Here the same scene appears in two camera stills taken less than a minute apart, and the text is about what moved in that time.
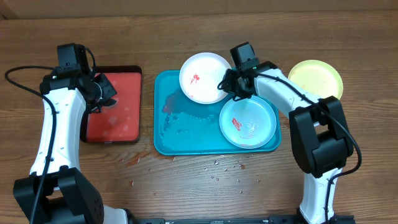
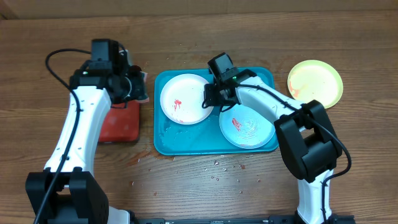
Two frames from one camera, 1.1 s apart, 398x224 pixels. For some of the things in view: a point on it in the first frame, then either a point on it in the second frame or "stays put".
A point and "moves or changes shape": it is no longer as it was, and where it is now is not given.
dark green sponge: x=107 y=102 moves or changes shape
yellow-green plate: x=318 y=78 stays put
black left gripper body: x=106 y=91 to x=124 y=95
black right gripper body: x=230 y=84 to x=210 y=95
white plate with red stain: x=199 y=76 moves or changes shape
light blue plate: x=247 y=123 stays put
